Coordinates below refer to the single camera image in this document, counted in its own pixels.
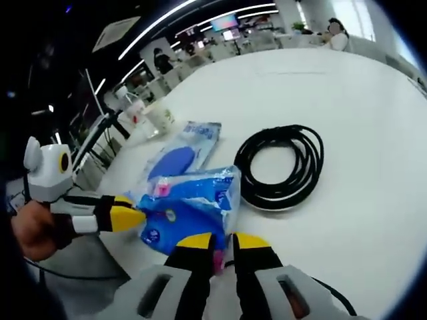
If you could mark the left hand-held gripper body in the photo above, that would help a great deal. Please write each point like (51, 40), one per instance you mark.
(50, 176)

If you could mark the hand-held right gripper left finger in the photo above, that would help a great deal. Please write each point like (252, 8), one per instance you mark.
(193, 276)

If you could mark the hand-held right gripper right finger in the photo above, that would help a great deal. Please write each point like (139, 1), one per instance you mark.
(257, 276)

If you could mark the blue pad packet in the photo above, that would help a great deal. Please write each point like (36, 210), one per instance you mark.
(173, 160)

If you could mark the blue tissue pack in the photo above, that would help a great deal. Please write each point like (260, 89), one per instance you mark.
(193, 206)

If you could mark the clear plastic water bottle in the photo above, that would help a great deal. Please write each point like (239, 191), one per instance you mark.
(136, 113)

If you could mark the white paper cup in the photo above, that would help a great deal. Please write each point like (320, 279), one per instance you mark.
(161, 120)

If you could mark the person's left hand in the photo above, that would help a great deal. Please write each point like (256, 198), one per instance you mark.
(33, 230)

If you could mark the black tripod stand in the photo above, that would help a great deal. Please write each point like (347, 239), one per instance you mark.
(118, 125)

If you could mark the large dark display screen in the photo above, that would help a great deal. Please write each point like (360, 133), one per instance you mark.
(87, 106)

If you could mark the grey mesh chair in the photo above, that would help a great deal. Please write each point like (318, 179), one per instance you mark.
(78, 290)

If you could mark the white table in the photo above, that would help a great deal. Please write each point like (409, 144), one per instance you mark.
(333, 233)

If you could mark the ceiling air vent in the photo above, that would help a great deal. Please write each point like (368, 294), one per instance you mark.
(115, 33)

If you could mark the small monitor on stand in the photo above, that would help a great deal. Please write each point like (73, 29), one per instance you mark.
(231, 35)

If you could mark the potted green plant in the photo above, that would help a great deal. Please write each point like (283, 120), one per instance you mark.
(298, 26)

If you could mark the colourful wall screen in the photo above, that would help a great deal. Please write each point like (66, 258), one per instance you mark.
(224, 23)

